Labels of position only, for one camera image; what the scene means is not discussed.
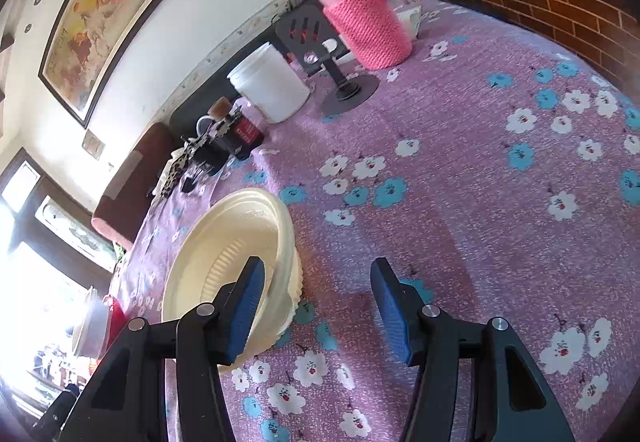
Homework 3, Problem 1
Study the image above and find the black phone stand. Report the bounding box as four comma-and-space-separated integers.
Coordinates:
275, 4, 379, 114

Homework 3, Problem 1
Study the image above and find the white plastic jar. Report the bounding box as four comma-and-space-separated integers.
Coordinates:
227, 43, 312, 124

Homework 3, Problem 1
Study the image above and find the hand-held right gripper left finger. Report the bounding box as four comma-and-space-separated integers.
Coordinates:
30, 256, 267, 442

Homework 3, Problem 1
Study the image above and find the small beige dish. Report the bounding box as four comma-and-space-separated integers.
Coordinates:
161, 188, 304, 375

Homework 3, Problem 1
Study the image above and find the dark framed window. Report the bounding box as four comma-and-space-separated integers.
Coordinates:
0, 147, 121, 273

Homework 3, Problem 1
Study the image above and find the wall switch plate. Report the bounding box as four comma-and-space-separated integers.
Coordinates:
81, 131, 107, 157

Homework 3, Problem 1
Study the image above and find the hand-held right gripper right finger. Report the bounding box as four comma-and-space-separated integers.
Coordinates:
370, 258, 576, 442

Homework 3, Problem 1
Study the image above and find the dark jar with red label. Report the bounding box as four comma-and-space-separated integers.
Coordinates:
220, 109, 266, 160

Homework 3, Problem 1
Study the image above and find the framed wall painting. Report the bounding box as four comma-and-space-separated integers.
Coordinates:
38, 0, 203, 129

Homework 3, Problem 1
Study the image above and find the purple floral tablecloth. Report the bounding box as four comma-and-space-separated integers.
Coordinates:
112, 0, 640, 442

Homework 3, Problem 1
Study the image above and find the brown armchair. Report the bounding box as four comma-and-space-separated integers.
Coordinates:
91, 122, 178, 253

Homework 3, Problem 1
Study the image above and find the pink flask with knit sleeve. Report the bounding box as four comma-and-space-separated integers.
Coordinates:
295, 0, 413, 71

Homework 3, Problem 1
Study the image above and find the leopard print cloth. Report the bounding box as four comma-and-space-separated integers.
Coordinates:
152, 149, 201, 200

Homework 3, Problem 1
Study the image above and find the white ceramic bowl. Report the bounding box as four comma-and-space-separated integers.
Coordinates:
71, 287, 108, 358

